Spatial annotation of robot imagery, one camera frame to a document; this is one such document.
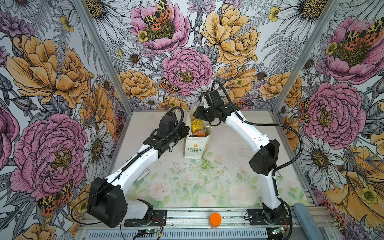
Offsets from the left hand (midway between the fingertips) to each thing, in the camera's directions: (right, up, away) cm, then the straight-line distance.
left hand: (190, 132), depth 81 cm
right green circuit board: (+41, -46, -9) cm, 63 cm away
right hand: (+4, +7, +5) cm, 10 cm away
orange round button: (+11, -38, -14) cm, 42 cm away
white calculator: (-26, -23, +9) cm, 36 cm away
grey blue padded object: (+55, -43, -12) cm, 71 cm away
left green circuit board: (-18, -46, -9) cm, 50 cm away
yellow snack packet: (+3, +4, +6) cm, 8 cm away
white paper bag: (+2, -9, +4) cm, 10 cm away
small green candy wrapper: (+9, -20, +8) cm, 23 cm away
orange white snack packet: (+6, -1, +7) cm, 9 cm away
